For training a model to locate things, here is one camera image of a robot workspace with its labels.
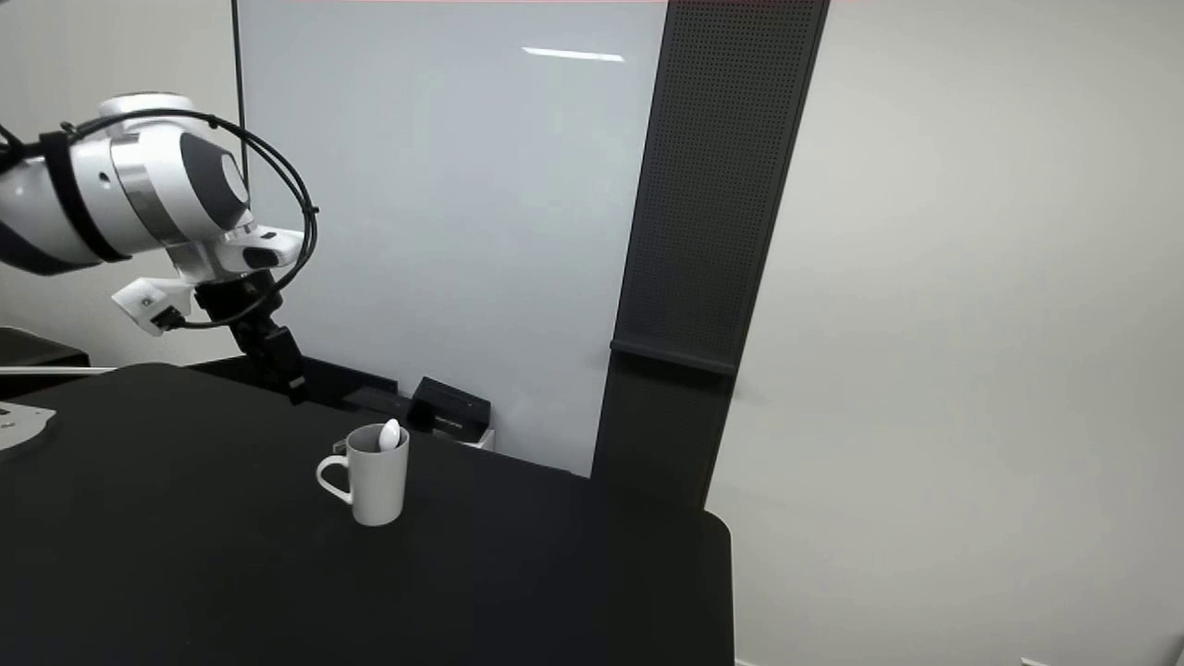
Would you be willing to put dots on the white plastic spoon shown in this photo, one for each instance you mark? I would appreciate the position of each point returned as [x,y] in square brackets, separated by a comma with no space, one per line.
[390,436]

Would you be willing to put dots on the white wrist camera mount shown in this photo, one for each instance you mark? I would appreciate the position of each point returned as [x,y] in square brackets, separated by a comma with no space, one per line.
[154,305]

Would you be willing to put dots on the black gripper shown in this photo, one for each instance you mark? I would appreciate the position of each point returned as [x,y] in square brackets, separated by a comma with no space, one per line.
[243,301]

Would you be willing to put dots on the dark grey partition panel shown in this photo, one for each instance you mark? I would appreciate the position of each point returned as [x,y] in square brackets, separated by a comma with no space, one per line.
[706,225]

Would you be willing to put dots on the silver metal mounting plate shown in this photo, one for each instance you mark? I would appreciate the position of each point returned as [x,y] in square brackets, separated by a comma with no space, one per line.
[19,426]

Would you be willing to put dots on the white ceramic cup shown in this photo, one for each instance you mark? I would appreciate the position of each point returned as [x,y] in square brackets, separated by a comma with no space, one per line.
[379,484]

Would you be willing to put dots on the dark side desk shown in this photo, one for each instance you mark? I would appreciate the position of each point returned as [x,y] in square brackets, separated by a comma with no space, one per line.
[32,349]

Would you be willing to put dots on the small black box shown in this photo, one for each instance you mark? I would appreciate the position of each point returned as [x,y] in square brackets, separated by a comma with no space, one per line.
[447,402]

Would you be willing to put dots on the white whiteboard panel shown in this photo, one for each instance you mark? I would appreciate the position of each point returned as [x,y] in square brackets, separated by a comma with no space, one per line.
[467,225]

